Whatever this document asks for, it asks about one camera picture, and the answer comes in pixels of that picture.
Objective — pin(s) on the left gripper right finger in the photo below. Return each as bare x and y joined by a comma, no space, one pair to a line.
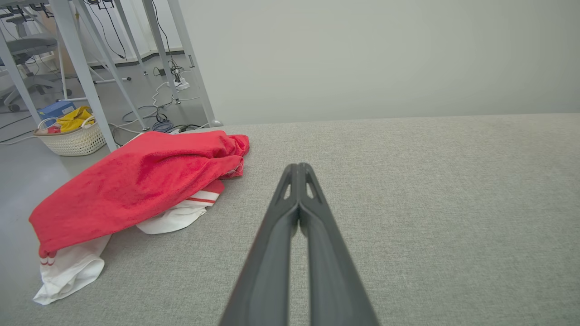
335,290

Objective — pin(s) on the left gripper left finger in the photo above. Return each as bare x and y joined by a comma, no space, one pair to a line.
267,280

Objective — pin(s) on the red and white shirt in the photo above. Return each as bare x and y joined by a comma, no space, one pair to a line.
136,181

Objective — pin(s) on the white power strip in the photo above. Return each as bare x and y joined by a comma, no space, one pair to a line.
181,84

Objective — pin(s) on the white woven laundry basket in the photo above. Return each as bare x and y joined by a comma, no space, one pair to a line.
77,142

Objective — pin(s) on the light grey partition screen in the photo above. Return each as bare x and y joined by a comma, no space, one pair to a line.
362,54

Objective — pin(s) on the yellow cloth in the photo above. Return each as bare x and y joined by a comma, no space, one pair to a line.
74,118

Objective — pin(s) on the white table leg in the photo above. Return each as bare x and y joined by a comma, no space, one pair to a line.
113,68
130,36
84,77
18,79
161,50

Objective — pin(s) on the small red cloth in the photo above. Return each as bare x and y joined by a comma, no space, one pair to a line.
53,130

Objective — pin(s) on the blue box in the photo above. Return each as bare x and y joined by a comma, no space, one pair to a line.
54,110

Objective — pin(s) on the grey office chair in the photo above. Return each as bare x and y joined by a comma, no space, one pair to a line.
27,45

